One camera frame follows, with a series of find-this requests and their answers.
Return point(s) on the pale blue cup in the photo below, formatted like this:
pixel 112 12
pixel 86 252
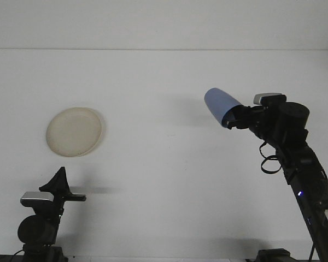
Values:
pixel 218 103

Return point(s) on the pale grey camera box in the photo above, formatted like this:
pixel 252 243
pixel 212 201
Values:
pixel 37 197
pixel 262 98

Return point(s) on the pale round plate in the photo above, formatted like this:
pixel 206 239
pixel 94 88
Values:
pixel 73 132

